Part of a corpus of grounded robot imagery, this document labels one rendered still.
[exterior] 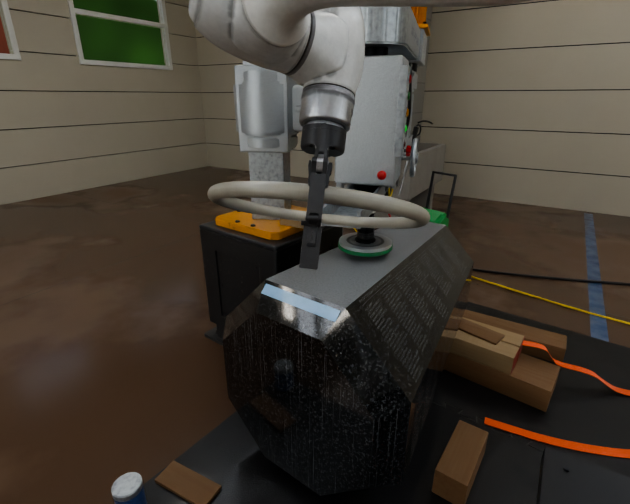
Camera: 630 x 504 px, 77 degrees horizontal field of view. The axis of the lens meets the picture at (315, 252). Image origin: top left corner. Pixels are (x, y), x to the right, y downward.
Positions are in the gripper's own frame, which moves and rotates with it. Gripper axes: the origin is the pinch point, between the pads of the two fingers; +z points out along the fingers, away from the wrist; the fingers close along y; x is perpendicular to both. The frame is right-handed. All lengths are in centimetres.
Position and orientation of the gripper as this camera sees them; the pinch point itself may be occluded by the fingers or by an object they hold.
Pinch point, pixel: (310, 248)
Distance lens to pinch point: 66.4
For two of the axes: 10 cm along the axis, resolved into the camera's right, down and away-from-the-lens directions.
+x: -9.9, -1.1, 0.2
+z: -1.1, 9.9, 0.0
